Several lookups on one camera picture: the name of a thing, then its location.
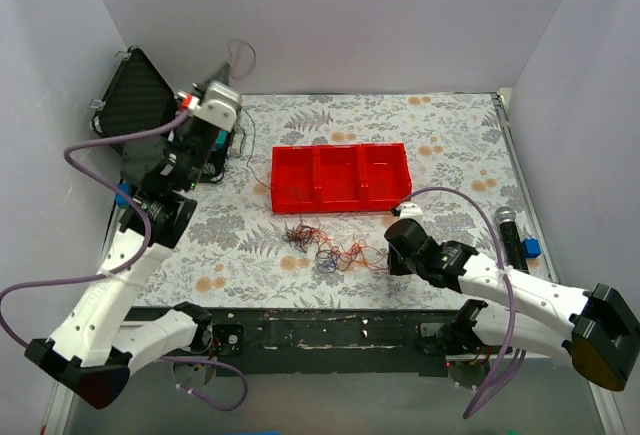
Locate thin wire bundle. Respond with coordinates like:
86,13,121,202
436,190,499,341
282,222,391,275

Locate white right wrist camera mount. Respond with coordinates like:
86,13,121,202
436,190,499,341
391,202,424,222

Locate blue toy brick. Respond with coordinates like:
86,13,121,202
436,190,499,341
114,182,131,209

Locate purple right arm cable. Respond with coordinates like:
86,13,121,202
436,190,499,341
394,185,526,420

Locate small blue block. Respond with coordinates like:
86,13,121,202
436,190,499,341
522,238,542,259

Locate red three-compartment plastic tray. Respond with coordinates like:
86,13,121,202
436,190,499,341
271,143,412,214

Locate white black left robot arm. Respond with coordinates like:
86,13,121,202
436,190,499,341
25,62,241,409

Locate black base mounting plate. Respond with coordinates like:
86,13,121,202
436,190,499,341
154,307,514,379

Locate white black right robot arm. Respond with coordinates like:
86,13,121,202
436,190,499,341
384,219,639,392

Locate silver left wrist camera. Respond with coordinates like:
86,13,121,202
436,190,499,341
192,81,242,132

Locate black poker chip case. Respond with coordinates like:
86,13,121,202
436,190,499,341
87,45,248,185

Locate aluminium rail frame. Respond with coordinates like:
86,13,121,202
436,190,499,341
42,318,626,435

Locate black handheld microphone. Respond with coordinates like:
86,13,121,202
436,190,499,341
494,207,529,273

